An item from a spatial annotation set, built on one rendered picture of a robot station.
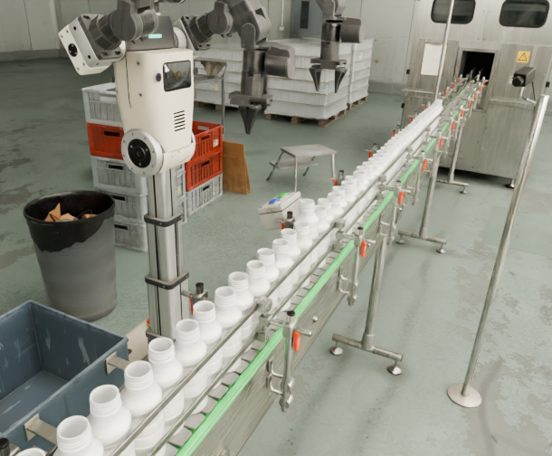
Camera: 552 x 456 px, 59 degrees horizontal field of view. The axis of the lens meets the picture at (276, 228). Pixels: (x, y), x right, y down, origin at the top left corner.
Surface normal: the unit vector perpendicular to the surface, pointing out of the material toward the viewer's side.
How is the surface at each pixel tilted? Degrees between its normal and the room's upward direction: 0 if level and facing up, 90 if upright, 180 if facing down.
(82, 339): 90
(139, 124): 101
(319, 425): 0
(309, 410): 0
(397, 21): 90
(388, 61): 90
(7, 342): 90
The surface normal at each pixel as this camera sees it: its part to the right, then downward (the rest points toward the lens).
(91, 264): 0.65, 0.40
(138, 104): -0.44, 0.52
